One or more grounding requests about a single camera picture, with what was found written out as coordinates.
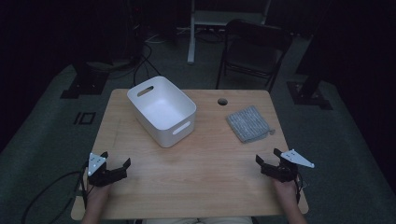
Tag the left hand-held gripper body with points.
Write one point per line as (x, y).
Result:
(99, 177)

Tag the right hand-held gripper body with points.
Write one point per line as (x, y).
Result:
(285, 172)

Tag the grey fluffy towel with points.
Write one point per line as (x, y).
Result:
(248, 124)

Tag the white plastic basket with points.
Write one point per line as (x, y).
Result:
(163, 113)

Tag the person's left hand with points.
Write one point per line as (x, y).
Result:
(99, 194)

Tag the person's right hand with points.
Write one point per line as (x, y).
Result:
(287, 191)

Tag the black stand base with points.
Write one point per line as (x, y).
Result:
(84, 85)
(309, 98)

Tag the black folding chair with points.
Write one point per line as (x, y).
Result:
(253, 53)

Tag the white metal desk frame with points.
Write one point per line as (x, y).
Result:
(199, 18)

